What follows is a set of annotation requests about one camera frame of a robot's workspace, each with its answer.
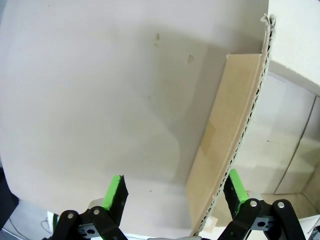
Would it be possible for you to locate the brown cardboard box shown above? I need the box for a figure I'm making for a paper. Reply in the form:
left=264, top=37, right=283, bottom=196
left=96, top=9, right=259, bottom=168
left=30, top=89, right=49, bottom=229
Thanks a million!
left=184, top=0, right=320, bottom=237

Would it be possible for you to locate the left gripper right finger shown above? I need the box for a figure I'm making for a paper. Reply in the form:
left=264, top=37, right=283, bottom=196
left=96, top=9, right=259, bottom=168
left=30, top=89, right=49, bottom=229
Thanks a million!
left=223, top=168, right=307, bottom=240

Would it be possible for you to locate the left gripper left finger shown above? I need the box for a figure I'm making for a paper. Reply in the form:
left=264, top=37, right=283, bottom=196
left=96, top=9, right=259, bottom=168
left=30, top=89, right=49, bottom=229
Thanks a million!
left=53, top=174, right=130, bottom=240

